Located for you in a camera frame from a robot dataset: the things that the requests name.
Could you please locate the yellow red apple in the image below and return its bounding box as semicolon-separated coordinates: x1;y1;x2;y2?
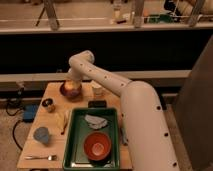
64;80;81;91

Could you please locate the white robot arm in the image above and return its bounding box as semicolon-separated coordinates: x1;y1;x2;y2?
68;50;180;171

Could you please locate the purple bowl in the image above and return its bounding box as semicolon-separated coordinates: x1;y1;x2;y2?
60;81;82;99

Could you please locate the orange bowl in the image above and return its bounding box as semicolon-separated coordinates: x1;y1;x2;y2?
83;131;112;161

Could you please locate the white paper cup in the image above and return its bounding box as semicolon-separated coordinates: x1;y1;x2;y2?
91;81;103;97

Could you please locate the banana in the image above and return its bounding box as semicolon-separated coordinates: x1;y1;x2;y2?
55;112;69;135

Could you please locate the grey crumpled cloth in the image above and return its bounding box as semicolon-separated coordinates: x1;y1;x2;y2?
85;115;108;130

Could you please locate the blue box on floor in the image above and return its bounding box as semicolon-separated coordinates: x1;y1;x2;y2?
23;105;38;123

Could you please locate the blue plastic cup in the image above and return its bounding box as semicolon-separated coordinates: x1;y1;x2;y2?
33;127;50;145

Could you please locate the green plastic tray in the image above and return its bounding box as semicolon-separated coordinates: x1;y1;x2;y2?
62;108;120;171

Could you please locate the blue sponge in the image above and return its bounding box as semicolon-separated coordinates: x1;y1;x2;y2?
120;127;127;146

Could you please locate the silver fork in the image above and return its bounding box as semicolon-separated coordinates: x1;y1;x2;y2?
24;155;57;161

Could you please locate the black floor cable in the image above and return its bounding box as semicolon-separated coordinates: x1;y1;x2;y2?
11;119;26;152

